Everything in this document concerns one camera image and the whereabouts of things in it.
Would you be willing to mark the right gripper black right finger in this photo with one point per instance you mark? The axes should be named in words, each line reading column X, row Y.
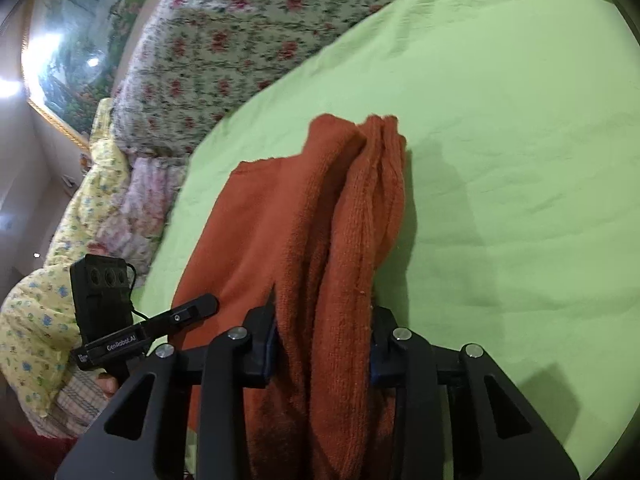
column 457, row 412

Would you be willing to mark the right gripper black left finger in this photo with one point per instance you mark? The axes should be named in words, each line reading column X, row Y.
column 142, row 432

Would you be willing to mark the orange knit sweater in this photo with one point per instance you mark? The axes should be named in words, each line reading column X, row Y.
column 309, row 232

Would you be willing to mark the plaid sleeve left forearm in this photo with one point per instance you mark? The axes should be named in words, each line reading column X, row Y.
column 77, row 404

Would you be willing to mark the person's left hand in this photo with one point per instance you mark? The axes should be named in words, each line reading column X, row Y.
column 107, row 384

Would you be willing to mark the yellow cartoon print blanket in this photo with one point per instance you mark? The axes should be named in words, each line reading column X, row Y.
column 38, row 321

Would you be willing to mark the pink floral pillow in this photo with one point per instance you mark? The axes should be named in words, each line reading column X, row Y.
column 137, row 215

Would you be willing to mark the red floral white quilt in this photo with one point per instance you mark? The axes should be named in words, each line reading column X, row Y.
column 200, row 60

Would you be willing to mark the gold framed landscape painting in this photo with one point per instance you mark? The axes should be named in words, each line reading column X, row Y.
column 73, row 53

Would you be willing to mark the light green bed sheet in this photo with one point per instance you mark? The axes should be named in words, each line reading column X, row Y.
column 521, row 230

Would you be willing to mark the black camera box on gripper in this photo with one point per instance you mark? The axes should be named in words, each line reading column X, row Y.
column 101, row 294

